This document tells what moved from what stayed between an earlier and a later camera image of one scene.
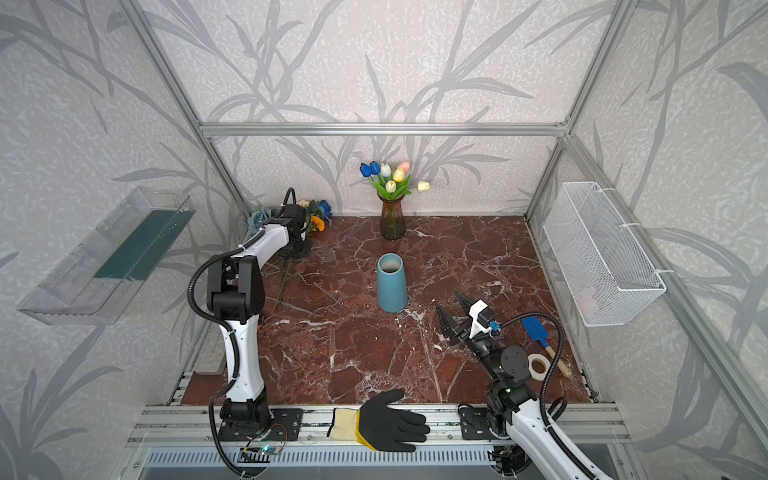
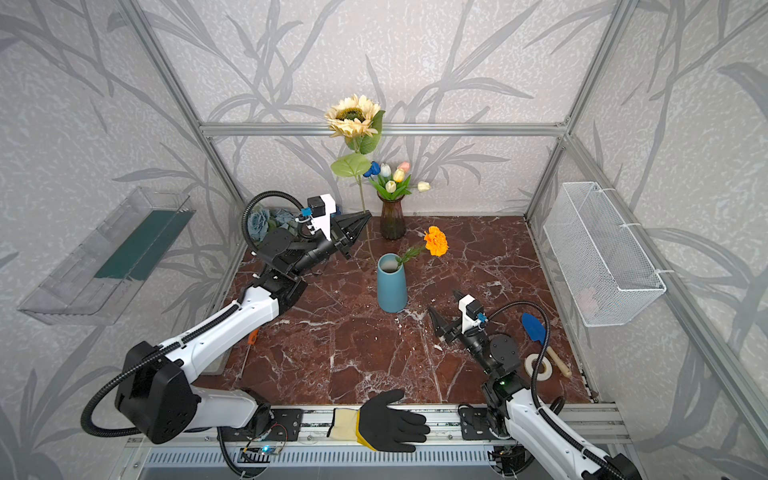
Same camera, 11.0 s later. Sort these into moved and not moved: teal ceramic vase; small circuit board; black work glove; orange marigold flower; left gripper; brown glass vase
Moved: orange marigold flower; left gripper
Not moved: brown glass vase; black work glove; teal ceramic vase; small circuit board
